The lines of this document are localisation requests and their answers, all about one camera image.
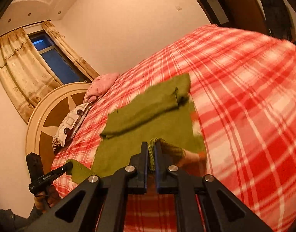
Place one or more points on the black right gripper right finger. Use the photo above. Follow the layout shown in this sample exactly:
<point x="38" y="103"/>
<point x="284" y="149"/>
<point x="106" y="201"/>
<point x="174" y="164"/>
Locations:
<point x="170" y="179"/>

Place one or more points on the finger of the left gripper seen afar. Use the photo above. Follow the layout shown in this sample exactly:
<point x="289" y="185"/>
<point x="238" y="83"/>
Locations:
<point x="68" y="167"/>

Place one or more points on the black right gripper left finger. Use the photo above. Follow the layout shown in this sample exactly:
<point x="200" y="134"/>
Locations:
<point x="115" y="190"/>

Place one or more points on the green striped knit sweater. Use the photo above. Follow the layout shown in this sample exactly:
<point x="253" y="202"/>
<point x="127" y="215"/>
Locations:
<point x="165" y="112"/>

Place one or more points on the dark jacket sleeve forearm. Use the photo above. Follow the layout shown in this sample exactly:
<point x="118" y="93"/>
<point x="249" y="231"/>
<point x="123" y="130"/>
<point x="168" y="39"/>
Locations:
<point x="11" y="222"/>

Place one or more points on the person's left hand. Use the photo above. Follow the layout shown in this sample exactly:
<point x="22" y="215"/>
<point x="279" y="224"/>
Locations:
<point x="47" y="199"/>

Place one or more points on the white patterned pillow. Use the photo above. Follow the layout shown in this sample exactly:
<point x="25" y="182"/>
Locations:
<point x="70" y="125"/>

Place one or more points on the round cream wooden headboard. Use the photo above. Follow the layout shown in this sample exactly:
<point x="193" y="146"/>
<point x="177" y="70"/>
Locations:
<point x="48" y="115"/>

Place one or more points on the pink pillow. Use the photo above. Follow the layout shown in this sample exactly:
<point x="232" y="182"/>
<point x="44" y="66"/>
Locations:
<point x="100" y="86"/>

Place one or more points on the dark window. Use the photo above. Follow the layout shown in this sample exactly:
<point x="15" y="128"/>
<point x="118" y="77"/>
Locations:
<point x="60" y="64"/>

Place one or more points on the beige left curtain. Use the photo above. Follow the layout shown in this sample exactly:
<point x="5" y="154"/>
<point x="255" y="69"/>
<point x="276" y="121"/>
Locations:
<point x="24" y="74"/>

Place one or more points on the beige curtain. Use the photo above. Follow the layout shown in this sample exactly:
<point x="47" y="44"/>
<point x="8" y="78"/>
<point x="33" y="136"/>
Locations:
<point x="24" y="74"/>
<point x="74" y="57"/>

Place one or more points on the beige right curtain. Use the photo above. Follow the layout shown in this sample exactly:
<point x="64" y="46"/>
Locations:
<point x="74" y="57"/>

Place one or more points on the brown wooden door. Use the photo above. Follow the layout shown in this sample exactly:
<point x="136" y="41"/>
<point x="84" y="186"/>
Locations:
<point x="247" y="15"/>

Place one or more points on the black bag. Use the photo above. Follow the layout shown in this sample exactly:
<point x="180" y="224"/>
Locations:
<point x="277" y="19"/>

